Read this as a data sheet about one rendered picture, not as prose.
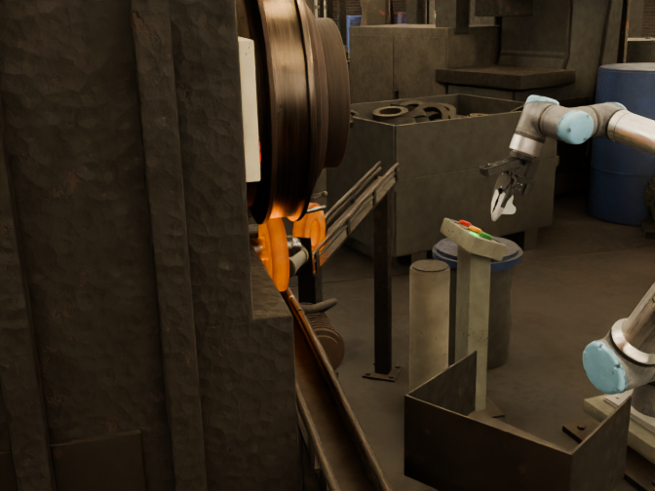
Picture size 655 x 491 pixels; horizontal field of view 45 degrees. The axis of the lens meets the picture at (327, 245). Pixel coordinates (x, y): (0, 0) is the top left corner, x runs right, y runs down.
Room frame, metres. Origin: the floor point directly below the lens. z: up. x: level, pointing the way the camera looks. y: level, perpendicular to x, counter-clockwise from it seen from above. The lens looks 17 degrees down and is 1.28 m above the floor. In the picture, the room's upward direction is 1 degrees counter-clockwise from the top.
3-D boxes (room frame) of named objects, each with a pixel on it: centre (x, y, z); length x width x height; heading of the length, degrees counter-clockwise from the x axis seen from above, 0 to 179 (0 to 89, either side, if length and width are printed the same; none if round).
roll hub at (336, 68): (1.53, 0.00, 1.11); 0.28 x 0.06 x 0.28; 14
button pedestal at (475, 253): (2.34, -0.45, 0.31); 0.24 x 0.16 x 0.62; 14
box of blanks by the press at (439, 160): (4.19, -0.56, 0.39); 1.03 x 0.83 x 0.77; 119
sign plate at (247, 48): (1.15, 0.12, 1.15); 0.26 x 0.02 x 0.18; 14
